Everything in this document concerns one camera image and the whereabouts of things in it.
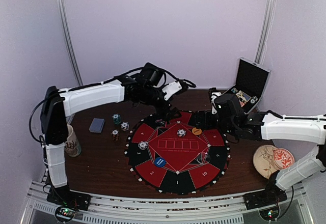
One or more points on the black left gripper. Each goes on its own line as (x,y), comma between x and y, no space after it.
(168,115)

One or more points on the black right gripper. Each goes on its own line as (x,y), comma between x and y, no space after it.
(198,120)

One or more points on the black triangular all-in marker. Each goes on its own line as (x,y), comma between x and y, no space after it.
(161,122)

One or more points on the orange big blind button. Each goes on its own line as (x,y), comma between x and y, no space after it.
(196,131)

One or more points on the blue cream chips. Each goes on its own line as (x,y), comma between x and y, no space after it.
(143,145)

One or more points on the clear round dealer button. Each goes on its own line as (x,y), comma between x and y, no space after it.
(203,158)

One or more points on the blue small blind button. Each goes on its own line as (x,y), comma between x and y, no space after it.
(159,162)

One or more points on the blue cream poker chip stack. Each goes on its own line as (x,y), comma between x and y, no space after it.
(124,126)

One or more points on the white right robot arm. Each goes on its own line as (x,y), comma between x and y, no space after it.
(271,126)

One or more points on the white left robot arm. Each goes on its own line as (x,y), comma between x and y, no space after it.
(140,85)

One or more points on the aluminium poker case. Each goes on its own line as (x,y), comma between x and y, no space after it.
(250,84)

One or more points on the green poker chip stack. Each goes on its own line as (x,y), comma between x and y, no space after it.
(116,119)

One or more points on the red black poker chip stack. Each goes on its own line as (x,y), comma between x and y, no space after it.
(115,135)

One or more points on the cream floral plate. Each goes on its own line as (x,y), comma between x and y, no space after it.
(263,160)

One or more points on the round red black poker mat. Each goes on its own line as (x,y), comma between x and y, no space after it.
(182,174)

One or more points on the orange patterned small plate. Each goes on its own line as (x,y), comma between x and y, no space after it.
(283,158)

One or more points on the white floral ceramic mug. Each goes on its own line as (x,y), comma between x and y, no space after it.
(72,145)

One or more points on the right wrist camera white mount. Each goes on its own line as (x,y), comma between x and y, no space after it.
(213,94)

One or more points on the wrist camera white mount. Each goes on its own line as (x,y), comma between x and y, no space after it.
(213,94)
(170,89)

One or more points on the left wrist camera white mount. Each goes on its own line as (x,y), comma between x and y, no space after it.
(170,89)

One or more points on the right aluminium frame post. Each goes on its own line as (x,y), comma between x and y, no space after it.
(268,17)

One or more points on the aluminium frame post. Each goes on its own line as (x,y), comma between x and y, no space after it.
(268,17)
(68,42)

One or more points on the left aluminium frame post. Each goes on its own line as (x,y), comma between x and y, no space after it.
(68,42)

